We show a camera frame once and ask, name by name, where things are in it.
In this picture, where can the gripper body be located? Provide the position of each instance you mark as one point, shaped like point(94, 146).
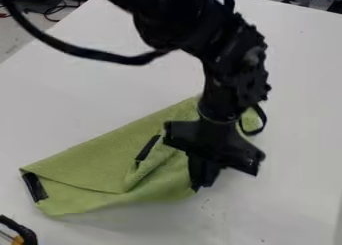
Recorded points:
point(214, 140)

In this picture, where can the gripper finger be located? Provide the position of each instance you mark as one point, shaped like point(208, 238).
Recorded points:
point(212, 172)
point(197, 174)

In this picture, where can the green cloth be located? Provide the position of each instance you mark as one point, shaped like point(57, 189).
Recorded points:
point(102, 162)

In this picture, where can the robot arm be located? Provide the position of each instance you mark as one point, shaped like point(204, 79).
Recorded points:
point(222, 39)

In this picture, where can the black and yellow tool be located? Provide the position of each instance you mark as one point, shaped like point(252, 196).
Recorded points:
point(18, 231)

